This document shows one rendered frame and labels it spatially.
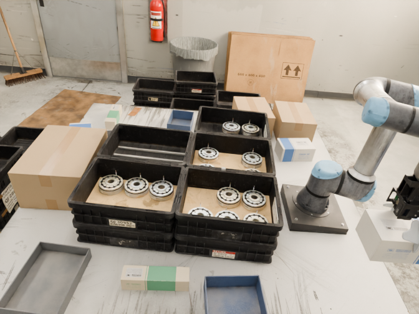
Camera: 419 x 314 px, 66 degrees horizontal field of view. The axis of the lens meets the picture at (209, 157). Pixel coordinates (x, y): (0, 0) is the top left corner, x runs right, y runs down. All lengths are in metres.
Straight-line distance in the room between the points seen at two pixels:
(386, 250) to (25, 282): 1.19
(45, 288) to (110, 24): 3.54
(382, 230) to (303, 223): 0.55
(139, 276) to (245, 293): 0.39
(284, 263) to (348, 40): 3.60
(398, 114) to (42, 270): 1.28
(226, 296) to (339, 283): 0.45
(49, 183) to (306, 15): 3.59
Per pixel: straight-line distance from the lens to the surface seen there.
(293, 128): 2.06
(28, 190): 1.58
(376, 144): 1.42
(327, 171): 1.47
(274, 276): 1.35
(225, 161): 1.62
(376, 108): 0.94
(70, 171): 1.48
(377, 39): 4.74
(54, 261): 1.41
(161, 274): 1.23
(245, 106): 2.12
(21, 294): 1.37
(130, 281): 1.24
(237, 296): 1.27
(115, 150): 1.70
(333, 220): 1.60
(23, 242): 1.52
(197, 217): 1.18
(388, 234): 1.03
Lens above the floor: 1.78
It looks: 35 degrees down
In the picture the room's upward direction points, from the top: 5 degrees clockwise
